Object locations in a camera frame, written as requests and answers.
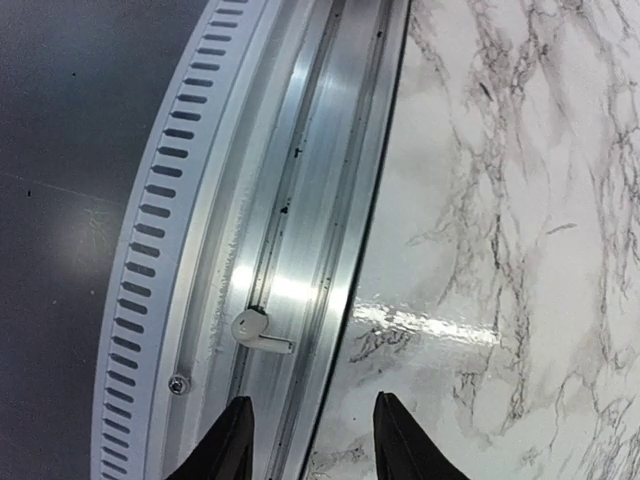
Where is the aluminium front rail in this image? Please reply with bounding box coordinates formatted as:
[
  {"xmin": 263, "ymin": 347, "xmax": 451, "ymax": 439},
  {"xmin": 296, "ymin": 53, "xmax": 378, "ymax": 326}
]
[{"xmin": 90, "ymin": 1, "xmax": 410, "ymax": 479}]

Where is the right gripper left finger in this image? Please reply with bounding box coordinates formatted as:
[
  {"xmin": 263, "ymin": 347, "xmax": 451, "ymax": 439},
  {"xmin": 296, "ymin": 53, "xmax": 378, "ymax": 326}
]
[{"xmin": 172, "ymin": 396, "xmax": 255, "ymax": 480}]

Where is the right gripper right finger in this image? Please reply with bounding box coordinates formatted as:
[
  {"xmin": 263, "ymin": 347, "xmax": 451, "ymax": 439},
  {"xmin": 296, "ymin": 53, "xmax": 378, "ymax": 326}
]
[{"xmin": 373, "ymin": 392, "xmax": 467, "ymax": 480}]

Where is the white wireless earbud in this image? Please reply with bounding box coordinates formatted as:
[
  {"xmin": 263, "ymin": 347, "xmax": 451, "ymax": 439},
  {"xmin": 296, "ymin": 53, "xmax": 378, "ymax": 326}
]
[{"xmin": 231, "ymin": 309, "xmax": 294, "ymax": 355}]

